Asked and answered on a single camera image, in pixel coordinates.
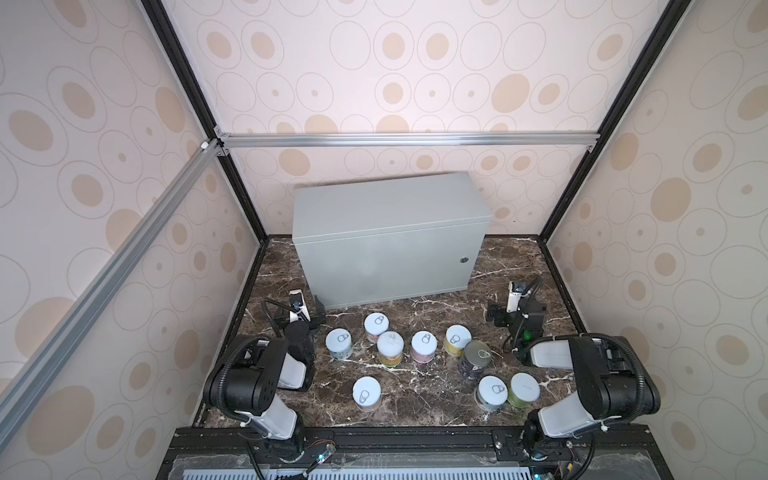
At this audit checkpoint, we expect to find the pink label can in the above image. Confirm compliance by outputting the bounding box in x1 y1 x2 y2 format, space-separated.
411 331 438 364

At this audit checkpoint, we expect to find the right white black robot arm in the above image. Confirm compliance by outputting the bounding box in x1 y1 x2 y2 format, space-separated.
485 301 662 451

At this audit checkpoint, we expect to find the green orange plastic-lid can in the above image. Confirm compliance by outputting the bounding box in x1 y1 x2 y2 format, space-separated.
377 331 404 368

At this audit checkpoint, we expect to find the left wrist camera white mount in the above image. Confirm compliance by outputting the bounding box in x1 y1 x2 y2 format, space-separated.
288 289 311 323

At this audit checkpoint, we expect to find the black corner post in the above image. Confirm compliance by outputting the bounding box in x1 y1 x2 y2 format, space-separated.
140 0 269 244
538 0 692 244

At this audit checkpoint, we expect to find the light blue label can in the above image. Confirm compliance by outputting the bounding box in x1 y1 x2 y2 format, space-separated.
325 328 353 361

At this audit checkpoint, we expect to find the orange peach label can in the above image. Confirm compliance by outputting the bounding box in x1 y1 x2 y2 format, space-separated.
352 376 382 411

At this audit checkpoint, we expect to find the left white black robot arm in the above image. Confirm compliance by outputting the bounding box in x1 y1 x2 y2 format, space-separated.
203 292 326 446

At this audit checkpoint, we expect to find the teal bear label can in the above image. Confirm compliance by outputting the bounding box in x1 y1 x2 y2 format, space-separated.
475 375 508 412

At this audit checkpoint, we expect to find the left black corner post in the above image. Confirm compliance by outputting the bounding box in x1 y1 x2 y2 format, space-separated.
140 0 269 244

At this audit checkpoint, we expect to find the yellow label can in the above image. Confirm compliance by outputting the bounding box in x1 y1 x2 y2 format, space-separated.
443 324 472 357

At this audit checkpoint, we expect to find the dark blue tin can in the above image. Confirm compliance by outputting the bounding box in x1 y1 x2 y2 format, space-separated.
458 340 493 380

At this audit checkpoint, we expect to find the back horizontal aluminium rail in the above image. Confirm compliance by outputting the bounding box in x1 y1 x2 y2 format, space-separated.
219 130 600 150

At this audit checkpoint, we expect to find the grey metal cabinet box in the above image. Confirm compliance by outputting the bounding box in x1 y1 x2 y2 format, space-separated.
292 172 491 309

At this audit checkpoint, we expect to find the right black corner post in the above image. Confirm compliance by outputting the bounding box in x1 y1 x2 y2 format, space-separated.
538 0 692 244

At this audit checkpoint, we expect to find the left side aluminium rail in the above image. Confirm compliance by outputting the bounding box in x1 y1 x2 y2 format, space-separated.
1 138 222 449

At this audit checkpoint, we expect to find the pink white small can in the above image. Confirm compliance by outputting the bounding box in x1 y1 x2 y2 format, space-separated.
364 312 389 344

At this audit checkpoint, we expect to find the green label plastic-lid can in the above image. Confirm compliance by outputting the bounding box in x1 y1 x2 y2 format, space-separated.
507 372 541 408

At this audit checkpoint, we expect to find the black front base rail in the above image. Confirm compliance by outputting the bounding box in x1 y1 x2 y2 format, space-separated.
157 425 672 479

